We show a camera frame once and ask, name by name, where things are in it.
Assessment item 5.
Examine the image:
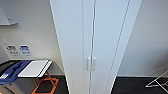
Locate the white table board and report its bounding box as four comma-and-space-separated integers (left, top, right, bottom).
17, 59, 54, 80

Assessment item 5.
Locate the grey wall panel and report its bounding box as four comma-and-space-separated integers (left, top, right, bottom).
0, 0, 19, 26

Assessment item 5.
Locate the white door handle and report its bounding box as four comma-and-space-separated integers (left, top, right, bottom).
91, 57, 97, 71
86, 57, 92, 71

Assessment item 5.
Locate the white wardrobe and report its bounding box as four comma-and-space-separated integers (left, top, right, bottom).
49, 0, 143, 94

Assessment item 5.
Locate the white wardrobe door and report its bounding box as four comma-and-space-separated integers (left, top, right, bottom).
90, 0, 131, 94
49, 0, 95, 94

